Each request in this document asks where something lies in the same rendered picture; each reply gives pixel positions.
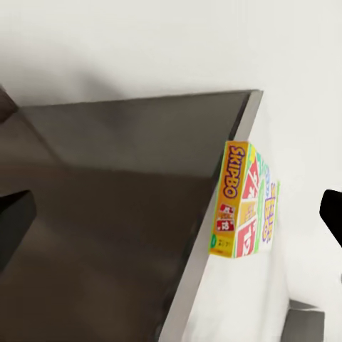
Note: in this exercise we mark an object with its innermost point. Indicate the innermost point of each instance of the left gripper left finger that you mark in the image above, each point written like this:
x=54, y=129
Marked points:
x=17, y=213

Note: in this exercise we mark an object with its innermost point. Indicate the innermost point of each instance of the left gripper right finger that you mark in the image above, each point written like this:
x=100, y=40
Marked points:
x=331, y=212

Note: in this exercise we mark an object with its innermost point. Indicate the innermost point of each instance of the board game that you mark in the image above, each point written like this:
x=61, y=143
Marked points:
x=246, y=204

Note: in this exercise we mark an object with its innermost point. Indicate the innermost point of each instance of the desk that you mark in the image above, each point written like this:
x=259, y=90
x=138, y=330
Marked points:
x=125, y=194

